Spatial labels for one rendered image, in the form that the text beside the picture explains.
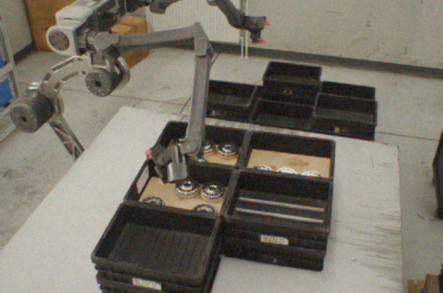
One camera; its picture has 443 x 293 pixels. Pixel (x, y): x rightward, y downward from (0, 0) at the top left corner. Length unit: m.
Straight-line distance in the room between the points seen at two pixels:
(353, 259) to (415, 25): 3.25
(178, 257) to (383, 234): 0.88
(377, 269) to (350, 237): 0.19
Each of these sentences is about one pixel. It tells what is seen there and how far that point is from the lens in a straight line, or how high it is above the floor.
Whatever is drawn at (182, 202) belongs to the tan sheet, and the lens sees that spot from 2.06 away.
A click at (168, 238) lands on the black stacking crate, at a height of 0.83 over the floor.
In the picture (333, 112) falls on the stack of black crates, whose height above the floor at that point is 0.49.
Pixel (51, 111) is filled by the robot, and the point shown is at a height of 0.87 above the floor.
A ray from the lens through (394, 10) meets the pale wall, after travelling 4.90.
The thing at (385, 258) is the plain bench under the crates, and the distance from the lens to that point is 2.11.
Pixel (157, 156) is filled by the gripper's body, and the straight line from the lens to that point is 1.77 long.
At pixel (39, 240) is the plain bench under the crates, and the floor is 0.70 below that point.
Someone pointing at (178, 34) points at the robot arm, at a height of 1.50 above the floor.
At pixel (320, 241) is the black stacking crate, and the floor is 0.87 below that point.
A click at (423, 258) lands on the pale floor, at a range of 3.15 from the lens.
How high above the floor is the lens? 2.21
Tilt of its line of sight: 34 degrees down
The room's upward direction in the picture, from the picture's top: straight up
